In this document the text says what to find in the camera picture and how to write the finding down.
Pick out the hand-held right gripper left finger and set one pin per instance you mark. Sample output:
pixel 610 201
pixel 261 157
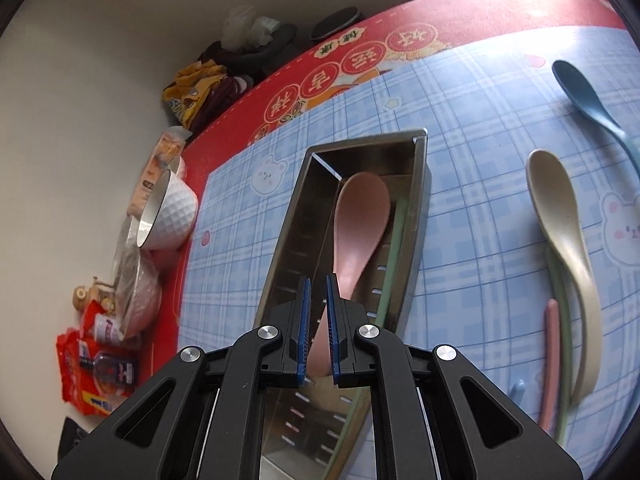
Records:
pixel 304 332

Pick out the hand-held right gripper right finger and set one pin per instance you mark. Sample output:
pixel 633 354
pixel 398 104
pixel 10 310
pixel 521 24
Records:
pixel 332 332

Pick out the stainless steel utensil box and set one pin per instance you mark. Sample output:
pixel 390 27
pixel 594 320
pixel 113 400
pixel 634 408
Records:
pixel 295 240

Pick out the pink spoon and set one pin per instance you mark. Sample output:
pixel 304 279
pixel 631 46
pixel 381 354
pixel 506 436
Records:
pixel 360 220

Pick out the pink chopstick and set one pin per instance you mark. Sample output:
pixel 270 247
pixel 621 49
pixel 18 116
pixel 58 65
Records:
pixel 549 355

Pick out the beige spoon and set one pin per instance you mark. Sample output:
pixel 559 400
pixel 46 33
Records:
pixel 557 210

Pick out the blue spoon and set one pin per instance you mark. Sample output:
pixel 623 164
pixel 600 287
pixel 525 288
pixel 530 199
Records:
pixel 580 90

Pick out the pink chopsticks in tray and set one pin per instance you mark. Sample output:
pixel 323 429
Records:
pixel 396 245

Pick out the blue plaid table mat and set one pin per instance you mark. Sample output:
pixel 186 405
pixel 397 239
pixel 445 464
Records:
pixel 475 260

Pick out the white textured bowl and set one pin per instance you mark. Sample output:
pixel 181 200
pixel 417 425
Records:
pixel 172 210

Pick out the blue chopstick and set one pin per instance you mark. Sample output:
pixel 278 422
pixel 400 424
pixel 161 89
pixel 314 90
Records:
pixel 518 390

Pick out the small glass bottle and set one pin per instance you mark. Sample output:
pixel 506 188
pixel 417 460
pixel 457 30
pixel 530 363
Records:
pixel 107 367

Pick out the red and white packet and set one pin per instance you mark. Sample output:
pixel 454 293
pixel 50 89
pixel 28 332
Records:
pixel 102 322

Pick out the wooden toy figure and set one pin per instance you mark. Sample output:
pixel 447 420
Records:
pixel 92 294

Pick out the orange tissue pack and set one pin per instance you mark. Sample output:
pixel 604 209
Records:
pixel 150 180

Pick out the green chopstick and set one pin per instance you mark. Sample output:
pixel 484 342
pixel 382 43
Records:
pixel 564 360

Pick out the red snack packet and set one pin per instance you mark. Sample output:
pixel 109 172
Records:
pixel 72 380

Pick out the black pouch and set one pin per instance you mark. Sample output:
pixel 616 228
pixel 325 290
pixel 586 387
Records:
pixel 72 437

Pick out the yellow clothing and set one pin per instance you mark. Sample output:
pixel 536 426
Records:
pixel 192 82

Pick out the dark clothing pile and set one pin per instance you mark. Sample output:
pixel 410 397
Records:
pixel 255 55

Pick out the white plastic bag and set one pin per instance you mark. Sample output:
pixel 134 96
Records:
pixel 247 27

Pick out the red printed tablecloth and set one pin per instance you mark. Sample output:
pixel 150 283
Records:
pixel 500 15

